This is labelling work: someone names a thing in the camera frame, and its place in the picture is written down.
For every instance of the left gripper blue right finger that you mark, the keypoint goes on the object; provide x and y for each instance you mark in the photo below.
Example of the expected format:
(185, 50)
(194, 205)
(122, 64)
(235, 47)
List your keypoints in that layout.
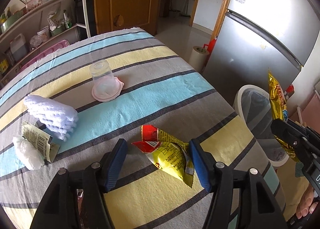
(202, 164)

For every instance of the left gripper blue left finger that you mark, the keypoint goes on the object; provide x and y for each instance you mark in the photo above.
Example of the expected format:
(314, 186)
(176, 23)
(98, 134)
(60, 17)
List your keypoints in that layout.
(114, 163)

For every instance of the red yellow snack bag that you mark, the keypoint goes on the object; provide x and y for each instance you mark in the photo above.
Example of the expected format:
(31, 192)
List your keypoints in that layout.
(167, 153)

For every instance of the gold ice cream wrapper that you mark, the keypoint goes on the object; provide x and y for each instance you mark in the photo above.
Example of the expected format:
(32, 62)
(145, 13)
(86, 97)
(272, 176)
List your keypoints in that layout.
(279, 110)

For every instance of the white foam fruit net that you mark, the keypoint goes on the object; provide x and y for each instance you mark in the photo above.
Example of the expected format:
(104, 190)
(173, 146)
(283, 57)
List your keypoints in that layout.
(58, 118)

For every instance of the clear plastic bag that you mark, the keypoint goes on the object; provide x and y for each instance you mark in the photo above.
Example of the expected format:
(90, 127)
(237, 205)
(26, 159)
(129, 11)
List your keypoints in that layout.
(27, 153)

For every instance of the white trash bin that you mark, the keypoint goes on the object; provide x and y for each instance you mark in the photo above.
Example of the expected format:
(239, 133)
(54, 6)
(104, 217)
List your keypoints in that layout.
(252, 104)

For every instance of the metal kitchen shelf rack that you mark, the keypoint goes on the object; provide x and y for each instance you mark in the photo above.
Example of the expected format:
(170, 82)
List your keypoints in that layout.
(34, 21)

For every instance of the person's right hand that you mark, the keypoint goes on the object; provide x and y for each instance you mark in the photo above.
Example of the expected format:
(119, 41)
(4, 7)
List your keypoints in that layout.
(306, 205)

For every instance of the striped tablecloth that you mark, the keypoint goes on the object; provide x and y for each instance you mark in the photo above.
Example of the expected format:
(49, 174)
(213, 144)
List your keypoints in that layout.
(160, 89)

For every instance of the clear plastic cup pink lid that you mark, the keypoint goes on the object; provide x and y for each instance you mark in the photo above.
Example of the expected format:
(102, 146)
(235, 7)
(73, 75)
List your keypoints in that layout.
(106, 86)

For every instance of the olive barcode wrapper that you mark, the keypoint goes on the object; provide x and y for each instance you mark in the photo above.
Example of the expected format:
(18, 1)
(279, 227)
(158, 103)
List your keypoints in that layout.
(41, 140)

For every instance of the silver refrigerator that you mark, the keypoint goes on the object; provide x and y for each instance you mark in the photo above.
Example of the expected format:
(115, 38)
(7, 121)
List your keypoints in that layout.
(258, 38)

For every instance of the pink plastic storage box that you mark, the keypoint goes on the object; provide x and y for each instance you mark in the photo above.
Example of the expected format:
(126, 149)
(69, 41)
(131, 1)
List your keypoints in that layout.
(62, 44)

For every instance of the white plastic jug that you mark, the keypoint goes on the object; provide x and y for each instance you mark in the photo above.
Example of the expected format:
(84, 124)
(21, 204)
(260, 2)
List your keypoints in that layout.
(19, 47)

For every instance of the green metal basin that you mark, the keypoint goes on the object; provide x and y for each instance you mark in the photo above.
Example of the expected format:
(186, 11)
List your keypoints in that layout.
(11, 20)

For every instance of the pink utensil basket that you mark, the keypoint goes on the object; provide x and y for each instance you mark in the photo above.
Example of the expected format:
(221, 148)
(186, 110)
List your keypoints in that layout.
(33, 4)

